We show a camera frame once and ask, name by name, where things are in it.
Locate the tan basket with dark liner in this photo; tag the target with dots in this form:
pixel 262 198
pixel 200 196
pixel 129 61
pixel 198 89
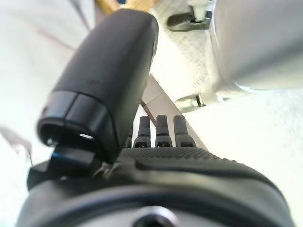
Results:
pixel 106 6

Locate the beige padded bed base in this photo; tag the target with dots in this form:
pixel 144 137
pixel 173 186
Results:
pixel 156 94

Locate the silver robot leg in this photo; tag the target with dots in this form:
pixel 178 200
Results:
pixel 187 20
pixel 260 42

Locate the bed with beige cover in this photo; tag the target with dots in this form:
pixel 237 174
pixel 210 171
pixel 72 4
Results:
pixel 35 59

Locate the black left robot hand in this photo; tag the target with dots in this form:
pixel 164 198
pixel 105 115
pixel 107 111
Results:
pixel 165 189

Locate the silver right robot leg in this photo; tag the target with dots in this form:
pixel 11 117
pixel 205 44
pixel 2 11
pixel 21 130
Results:
pixel 187 20

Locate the silver left robot leg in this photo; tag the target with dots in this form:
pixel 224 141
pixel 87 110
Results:
pixel 260 42

